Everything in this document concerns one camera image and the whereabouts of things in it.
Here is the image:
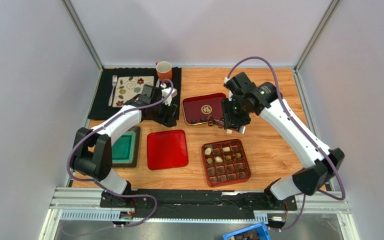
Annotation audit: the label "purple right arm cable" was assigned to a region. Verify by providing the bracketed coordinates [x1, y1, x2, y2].
[224, 56, 347, 232]

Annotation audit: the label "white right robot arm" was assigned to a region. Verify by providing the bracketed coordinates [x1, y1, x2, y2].
[221, 72, 345, 202]

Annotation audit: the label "orange mug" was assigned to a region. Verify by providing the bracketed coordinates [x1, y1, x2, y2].
[155, 61, 173, 83]

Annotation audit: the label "red tin lid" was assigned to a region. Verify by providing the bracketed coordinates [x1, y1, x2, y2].
[146, 129, 189, 171]

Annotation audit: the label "metal serving tongs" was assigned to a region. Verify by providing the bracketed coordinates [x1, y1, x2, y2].
[207, 117, 246, 134]

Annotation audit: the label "red chocolate box with tray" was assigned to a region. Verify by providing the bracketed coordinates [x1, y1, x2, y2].
[201, 139, 252, 188]

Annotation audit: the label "red chocolate serving tray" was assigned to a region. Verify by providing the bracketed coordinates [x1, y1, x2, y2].
[182, 93, 227, 126]

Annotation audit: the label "turquoise glazed dark plate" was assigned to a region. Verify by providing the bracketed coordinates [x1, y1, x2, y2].
[112, 126, 141, 168]

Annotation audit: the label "silver fork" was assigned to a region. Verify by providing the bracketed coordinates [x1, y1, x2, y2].
[108, 75, 118, 107]

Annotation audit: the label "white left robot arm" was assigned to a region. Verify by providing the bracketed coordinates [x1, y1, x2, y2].
[66, 79, 178, 198]

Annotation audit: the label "blue plastic bin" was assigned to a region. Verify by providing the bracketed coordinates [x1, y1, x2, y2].
[222, 222, 272, 240]

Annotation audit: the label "floral square plate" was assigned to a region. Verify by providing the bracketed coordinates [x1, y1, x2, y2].
[111, 76, 155, 108]

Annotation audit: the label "white round chocolate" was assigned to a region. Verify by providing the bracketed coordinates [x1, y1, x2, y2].
[204, 147, 213, 156]
[214, 156, 223, 163]

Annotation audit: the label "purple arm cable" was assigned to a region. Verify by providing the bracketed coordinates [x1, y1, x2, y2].
[66, 78, 175, 229]
[224, 56, 347, 232]

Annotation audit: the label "black cloth placemat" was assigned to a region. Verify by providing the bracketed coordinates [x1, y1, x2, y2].
[87, 66, 183, 121]

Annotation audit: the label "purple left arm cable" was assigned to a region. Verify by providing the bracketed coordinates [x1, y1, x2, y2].
[66, 78, 175, 229]

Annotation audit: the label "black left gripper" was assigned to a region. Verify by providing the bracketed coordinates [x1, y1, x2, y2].
[149, 97, 178, 128]

